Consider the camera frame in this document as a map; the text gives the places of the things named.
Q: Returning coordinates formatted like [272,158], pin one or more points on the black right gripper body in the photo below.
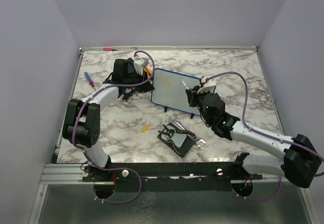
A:
[199,98]

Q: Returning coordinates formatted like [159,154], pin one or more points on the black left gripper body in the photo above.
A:
[135,79]

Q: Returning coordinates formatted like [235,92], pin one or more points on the blue framed whiteboard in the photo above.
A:
[170,92]

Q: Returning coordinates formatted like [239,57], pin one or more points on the yellow marker cap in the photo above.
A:
[145,128]

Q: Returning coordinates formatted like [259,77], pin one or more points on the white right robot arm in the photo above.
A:
[294,158]

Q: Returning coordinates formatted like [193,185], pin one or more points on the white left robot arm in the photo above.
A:
[81,125]

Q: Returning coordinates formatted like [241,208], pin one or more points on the yellow pencil behind whiteboard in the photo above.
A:
[148,73]

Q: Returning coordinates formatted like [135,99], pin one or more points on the blue red screwdriver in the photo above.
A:
[90,81]

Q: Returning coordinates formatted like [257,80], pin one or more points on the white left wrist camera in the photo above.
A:
[140,64]

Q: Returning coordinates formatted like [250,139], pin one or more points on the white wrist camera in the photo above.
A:
[207,84]
[140,64]

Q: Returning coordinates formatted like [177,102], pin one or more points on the blue handled cutting pliers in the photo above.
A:
[127,95]

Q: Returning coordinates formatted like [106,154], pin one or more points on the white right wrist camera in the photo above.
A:
[207,84]

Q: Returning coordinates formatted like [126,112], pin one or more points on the red marker on rail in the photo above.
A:
[110,49]

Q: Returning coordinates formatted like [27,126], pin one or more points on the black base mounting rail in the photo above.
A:
[168,177]

